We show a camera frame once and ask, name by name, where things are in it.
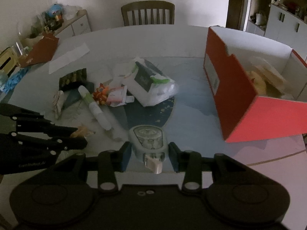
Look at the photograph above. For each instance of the white green tube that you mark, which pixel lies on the white green tube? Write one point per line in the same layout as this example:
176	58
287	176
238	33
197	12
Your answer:
94	108

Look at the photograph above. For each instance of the tan cardboard package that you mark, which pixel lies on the tan cardboard package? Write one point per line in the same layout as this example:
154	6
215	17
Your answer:
276	85

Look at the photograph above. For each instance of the white paper sheet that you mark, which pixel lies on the white paper sheet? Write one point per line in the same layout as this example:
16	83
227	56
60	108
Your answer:
68	58

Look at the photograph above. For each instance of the dark wooden chair at wall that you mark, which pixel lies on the dark wooden chair at wall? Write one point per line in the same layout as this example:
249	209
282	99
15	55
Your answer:
148	12

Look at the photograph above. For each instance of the white plastic bag green item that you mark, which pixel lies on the white plastic bag green item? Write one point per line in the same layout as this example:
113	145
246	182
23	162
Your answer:
148	84

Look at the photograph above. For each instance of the red orange dragon toy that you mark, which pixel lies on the red orange dragon toy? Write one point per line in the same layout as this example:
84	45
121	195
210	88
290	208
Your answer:
100	95

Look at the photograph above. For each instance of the pink white sachet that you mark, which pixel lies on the pink white sachet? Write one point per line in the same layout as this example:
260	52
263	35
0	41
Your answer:
118	97

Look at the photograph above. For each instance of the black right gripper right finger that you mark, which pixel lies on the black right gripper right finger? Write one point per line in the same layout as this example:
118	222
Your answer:
177	157

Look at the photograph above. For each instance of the red cardboard box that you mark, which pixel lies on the red cardboard box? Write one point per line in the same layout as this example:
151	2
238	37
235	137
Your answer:
245	114

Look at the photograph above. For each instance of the red brown paper folder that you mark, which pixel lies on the red brown paper folder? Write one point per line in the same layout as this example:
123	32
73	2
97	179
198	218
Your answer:
42	52

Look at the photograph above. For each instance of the blue cloth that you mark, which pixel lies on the blue cloth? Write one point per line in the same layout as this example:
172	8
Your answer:
14	80

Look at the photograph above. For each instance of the white sideboard cabinet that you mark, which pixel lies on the white sideboard cabinet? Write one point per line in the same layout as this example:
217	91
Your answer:
74	27

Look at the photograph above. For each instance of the grey wall cabinet unit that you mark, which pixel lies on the grey wall cabinet unit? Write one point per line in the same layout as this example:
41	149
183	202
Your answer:
280	20

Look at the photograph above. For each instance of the crumpled beige wrapper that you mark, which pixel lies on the crumpled beige wrapper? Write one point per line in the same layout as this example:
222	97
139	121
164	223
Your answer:
58	102

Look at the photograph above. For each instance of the blue globe toy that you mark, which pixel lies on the blue globe toy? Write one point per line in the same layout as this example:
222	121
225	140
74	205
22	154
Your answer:
56	12

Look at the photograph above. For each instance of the black gold patterned packet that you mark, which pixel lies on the black gold patterned packet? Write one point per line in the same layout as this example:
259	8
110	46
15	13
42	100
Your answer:
73	80

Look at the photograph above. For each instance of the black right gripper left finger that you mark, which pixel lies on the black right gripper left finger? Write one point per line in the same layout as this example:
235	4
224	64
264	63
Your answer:
125	151

